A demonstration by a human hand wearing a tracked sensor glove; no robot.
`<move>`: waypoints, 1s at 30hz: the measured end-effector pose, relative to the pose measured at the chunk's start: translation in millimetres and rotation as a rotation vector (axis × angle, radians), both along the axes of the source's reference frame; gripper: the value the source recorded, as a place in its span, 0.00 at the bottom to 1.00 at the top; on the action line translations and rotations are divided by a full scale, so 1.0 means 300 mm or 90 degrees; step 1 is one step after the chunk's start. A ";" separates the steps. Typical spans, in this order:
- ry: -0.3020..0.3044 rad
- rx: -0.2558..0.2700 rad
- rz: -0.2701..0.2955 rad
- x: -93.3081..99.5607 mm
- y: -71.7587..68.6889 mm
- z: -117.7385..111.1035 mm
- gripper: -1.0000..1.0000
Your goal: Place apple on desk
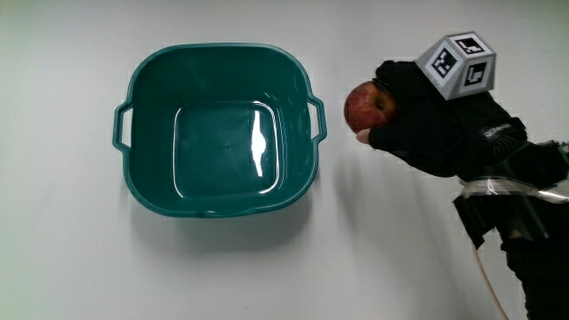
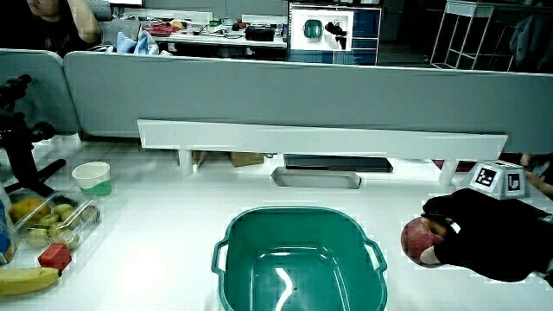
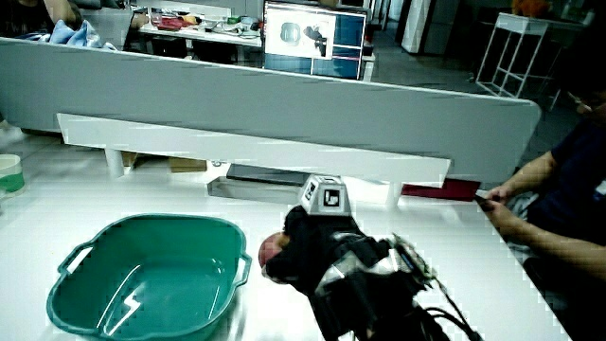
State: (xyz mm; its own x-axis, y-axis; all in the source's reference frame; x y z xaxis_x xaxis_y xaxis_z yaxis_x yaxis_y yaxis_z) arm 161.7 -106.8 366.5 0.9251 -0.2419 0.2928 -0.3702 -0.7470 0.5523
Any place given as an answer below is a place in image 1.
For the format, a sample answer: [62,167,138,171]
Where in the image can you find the person's right forearm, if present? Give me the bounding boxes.
[452,140,569,320]

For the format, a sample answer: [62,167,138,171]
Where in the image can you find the person's right hand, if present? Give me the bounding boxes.
[355,30,530,180]

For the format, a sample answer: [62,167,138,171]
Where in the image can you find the white desk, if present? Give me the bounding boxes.
[0,0,569,320]

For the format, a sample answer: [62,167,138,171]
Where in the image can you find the beige cable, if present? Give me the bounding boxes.
[472,245,510,320]

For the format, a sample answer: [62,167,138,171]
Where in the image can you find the green plastic basin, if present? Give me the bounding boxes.
[111,42,329,219]

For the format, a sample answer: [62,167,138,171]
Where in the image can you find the red apple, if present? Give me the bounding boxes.
[343,80,399,134]

